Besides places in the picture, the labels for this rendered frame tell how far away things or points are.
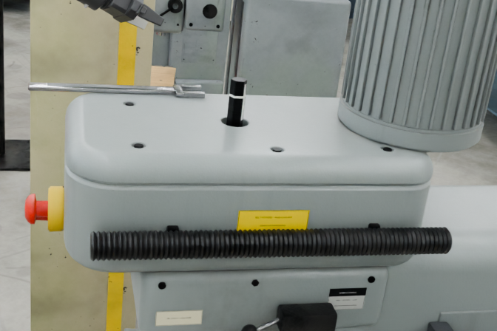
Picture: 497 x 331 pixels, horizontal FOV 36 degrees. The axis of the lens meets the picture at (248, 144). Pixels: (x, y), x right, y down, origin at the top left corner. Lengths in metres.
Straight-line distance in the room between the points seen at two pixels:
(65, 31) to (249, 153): 1.87
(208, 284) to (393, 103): 0.33
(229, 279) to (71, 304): 2.25
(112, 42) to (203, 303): 1.85
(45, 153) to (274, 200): 2.02
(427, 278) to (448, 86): 0.28
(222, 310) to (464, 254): 0.35
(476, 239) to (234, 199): 0.38
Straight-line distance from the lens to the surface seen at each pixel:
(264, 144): 0.96
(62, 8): 2.73
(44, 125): 2.86
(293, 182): 0.93
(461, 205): 1.21
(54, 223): 1.03
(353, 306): 1.07
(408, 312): 1.12
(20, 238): 4.54
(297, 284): 1.02
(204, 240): 0.91
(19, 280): 4.17
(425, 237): 1.00
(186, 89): 1.12
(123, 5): 1.82
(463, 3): 0.98
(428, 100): 1.00
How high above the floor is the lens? 2.25
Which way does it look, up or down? 22 degrees down
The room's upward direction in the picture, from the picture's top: 7 degrees clockwise
